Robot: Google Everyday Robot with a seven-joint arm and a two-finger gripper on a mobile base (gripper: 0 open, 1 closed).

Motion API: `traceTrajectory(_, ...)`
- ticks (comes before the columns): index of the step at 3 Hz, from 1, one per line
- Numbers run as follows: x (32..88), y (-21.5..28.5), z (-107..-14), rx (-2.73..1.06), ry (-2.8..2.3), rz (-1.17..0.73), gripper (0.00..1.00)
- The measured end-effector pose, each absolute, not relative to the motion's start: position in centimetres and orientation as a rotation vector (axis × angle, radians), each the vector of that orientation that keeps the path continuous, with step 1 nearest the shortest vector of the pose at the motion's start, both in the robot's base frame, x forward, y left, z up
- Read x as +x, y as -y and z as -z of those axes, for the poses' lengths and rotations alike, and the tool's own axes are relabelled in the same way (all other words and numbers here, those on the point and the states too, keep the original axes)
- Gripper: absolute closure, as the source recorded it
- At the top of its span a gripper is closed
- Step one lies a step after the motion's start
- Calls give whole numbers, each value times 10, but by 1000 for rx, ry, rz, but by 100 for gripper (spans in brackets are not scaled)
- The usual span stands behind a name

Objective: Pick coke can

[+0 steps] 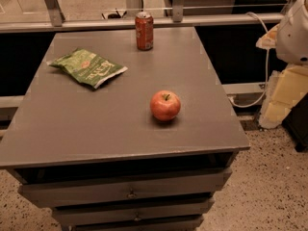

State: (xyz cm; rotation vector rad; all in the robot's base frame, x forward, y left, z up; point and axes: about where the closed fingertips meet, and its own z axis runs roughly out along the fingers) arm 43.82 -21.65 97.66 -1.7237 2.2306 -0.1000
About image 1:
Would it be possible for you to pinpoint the middle grey drawer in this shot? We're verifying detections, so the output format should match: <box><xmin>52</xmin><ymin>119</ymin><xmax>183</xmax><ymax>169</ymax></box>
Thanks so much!
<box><xmin>53</xmin><ymin>197</ymin><xmax>214</xmax><ymax>226</ymax></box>

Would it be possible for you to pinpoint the white cable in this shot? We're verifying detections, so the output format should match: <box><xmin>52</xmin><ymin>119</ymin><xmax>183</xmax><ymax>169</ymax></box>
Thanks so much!
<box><xmin>228</xmin><ymin>11</ymin><xmax>271</xmax><ymax>109</ymax></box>

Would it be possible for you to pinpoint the red coke can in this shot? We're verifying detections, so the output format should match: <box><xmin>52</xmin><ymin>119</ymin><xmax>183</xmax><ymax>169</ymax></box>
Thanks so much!
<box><xmin>135</xmin><ymin>12</ymin><xmax>153</xmax><ymax>50</ymax></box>

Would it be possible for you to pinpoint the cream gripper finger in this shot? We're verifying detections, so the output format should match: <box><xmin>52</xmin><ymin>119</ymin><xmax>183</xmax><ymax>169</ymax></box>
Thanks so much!
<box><xmin>259</xmin><ymin>64</ymin><xmax>308</xmax><ymax>129</ymax></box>

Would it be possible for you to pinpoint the bottom grey drawer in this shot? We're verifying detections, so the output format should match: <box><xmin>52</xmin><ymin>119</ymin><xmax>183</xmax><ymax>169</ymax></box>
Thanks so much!
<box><xmin>75</xmin><ymin>215</ymin><xmax>203</xmax><ymax>231</ymax></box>

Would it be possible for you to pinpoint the green chip bag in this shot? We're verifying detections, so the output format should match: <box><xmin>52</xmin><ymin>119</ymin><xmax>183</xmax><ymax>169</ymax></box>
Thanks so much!
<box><xmin>49</xmin><ymin>48</ymin><xmax>127</xmax><ymax>90</ymax></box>

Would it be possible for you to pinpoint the top grey drawer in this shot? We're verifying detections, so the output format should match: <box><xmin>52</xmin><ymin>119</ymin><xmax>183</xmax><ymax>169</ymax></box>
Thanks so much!
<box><xmin>19</xmin><ymin>167</ymin><xmax>232</xmax><ymax>208</ymax></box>

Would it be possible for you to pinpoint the grey drawer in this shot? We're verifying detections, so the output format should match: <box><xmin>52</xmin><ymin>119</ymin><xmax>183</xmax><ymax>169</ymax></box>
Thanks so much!
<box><xmin>53</xmin><ymin>197</ymin><xmax>214</xmax><ymax>226</ymax></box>
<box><xmin>19</xmin><ymin>167</ymin><xmax>232</xmax><ymax>208</ymax></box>
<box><xmin>75</xmin><ymin>215</ymin><xmax>203</xmax><ymax>231</ymax></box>

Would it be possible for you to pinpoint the metal window railing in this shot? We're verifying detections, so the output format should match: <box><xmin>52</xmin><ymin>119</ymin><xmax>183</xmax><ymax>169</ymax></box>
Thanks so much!
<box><xmin>0</xmin><ymin>0</ymin><xmax>295</xmax><ymax>33</ymax></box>

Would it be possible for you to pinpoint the grey drawer cabinet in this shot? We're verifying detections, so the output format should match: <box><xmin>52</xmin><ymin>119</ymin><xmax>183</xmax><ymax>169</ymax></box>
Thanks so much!
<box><xmin>0</xmin><ymin>26</ymin><xmax>251</xmax><ymax>231</ymax></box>

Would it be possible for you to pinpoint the red apple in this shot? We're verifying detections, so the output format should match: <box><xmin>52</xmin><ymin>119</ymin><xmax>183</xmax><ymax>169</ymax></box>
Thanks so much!
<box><xmin>150</xmin><ymin>90</ymin><xmax>181</xmax><ymax>121</ymax></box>

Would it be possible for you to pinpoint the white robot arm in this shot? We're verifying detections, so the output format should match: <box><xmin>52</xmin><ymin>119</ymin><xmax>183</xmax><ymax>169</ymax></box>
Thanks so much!
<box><xmin>256</xmin><ymin>0</ymin><xmax>308</xmax><ymax>129</ymax></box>

